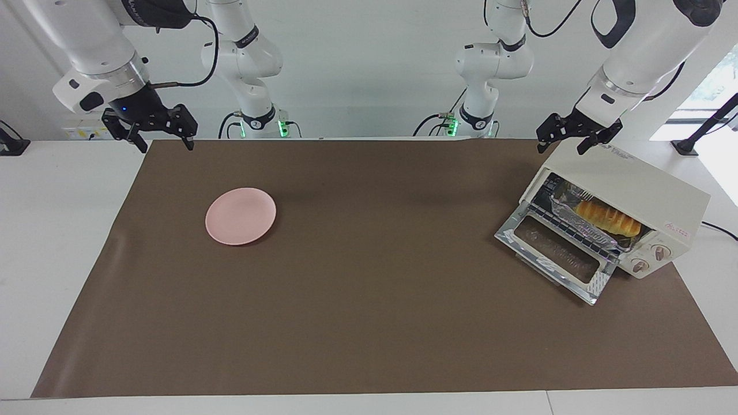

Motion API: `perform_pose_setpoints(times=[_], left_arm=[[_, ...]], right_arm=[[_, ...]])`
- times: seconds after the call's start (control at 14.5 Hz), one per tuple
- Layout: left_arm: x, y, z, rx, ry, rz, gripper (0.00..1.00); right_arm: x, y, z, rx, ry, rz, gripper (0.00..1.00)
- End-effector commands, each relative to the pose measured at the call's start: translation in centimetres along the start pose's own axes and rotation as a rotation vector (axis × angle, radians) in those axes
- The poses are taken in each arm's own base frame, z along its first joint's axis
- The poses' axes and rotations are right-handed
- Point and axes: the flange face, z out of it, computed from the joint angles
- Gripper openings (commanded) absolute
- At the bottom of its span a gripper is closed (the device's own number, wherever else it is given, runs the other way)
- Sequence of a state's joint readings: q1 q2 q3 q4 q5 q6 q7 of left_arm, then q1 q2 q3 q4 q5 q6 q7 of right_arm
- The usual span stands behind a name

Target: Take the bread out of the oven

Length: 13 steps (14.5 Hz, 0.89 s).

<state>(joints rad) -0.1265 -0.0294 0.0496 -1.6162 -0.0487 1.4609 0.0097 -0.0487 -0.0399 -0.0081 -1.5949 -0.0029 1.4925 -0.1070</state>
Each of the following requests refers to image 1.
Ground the black base cable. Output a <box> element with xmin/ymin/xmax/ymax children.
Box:
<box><xmin>412</xmin><ymin>86</ymin><xmax>469</xmax><ymax>138</ymax></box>
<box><xmin>218</xmin><ymin>111</ymin><xmax>244</xmax><ymax>139</ymax></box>

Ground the glass oven door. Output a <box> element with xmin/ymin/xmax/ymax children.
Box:
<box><xmin>495</xmin><ymin>202</ymin><xmax>620</xmax><ymax>305</ymax></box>

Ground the white wall socket box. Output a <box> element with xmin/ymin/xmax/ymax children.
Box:
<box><xmin>62</xmin><ymin>112</ymin><xmax>119</xmax><ymax>141</ymax></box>

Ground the aluminium foil tray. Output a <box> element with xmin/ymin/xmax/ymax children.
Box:
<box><xmin>548</xmin><ymin>180</ymin><xmax>644</xmax><ymax>252</ymax></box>

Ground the cream toaster oven body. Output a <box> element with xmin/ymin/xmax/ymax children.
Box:
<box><xmin>519</xmin><ymin>138</ymin><xmax>711</xmax><ymax>281</ymax></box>

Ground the black left base cable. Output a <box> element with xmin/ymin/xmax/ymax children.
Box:
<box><xmin>412</xmin><ymin>86</ymin><xmax>469</xmax><ymax>138</ymax></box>

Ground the black camera stand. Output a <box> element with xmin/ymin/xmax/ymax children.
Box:
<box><xmin>672</xmin><ymin>92</ymin><xmax>738</xmax><ymax>157</ymax></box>

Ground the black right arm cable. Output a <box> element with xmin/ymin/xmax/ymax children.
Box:
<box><xmin>150</xmin><ymin>14</ymin><xmax>220</xmax><ymax>88</ymax></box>

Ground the pink round plate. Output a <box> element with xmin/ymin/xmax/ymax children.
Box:
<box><xmin>205</xmin><ymin>187</ymin><xmax>277</xmax><ymax>246</ymax></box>

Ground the black oven power cord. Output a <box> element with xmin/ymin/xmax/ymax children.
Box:
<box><xmin>701</xmin><ymin>221</ymin><xmax>738</xmax><ymax>242</ymax></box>

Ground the oven wire rack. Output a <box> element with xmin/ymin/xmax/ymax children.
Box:
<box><xmin>530</xmin><ymin>173</ymin><xmax>652</xmax><ymax>261</ymax></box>

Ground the black right base cable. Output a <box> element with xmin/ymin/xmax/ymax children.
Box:
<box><xmin>218</xmin><ymin>111</ymin><xmax>244</xmax><ymax>139</ymax></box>

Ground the brown table mat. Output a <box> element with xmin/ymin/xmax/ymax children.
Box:
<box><xmin>32</xmin><ymin>138</ymin><xmax>738</xmax><ymax>398</ymax></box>

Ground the golden ridged bread loaf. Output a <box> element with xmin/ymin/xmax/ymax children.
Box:
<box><xmin>575</xmin><ymin>199</ymin><xmax>642</xmax><ymax>238</ymax></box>

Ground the black clamp mount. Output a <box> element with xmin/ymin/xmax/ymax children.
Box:
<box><xmin>0</xmin><ymin>120</ymin><xmax>31</xmax><ymax>157</ymax></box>

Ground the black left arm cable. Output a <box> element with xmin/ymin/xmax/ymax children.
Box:
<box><xmin>519</xmin><ymin>0</ymin><xmax>584</xmax><ymax>39</ymax></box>

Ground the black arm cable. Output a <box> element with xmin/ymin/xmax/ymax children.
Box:
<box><xmin>519</xmin><ymin>0</ymin><xmax>584</xmax><ymax>39</ymax></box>
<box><xmin>150</xmin><ymin>14</ymin><xmax>220</xmax><ymax>88</ymax></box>

